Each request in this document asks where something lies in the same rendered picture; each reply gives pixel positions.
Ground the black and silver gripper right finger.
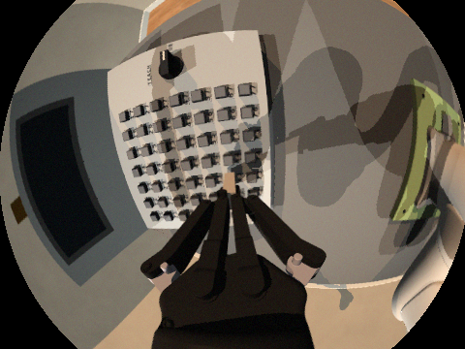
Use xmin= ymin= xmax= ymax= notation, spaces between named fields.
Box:
xmin=229 ymin=173 xmax=326 ymax=299

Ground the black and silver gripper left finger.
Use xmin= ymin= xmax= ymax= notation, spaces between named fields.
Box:
xmin=140 ymin=173 xmax=232 ymax=301

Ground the grey machine cabinet with sloped keypad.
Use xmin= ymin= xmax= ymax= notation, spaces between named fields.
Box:
xmin=10 ymin=30 xmax=274 ymax=287

